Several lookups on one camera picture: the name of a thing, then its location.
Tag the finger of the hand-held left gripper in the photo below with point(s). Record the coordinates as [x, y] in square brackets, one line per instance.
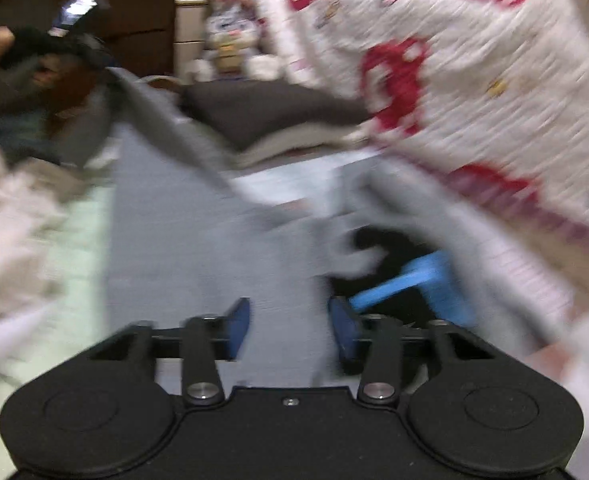
[105, 61]

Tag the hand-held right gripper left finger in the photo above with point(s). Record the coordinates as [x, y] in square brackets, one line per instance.
[238, 329]

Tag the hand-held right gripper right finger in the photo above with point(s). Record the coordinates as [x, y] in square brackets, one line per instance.
[343, 331]

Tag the grey knitted sweater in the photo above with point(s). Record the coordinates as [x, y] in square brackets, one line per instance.
[184, 240]

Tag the brown wooden furniture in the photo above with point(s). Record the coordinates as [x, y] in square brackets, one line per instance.
[129, 15]

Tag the light blue plastic object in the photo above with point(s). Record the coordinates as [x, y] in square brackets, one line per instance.
[424, 280]

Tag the plush toy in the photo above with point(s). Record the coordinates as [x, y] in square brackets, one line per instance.
[227, 25]

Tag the light green quilted mat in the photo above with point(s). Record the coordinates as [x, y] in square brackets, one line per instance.
[77, 280]

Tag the dark grey folded cloth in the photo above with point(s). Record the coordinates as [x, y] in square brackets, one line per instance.
[269, 107]

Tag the cream fluffy cloth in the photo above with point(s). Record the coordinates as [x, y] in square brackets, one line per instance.
[14, 230]

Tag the cream folded cloth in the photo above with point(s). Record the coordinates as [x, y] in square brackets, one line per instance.
[294, 142]

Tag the white quilt with red bears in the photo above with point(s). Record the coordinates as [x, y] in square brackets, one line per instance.
[464, 90]

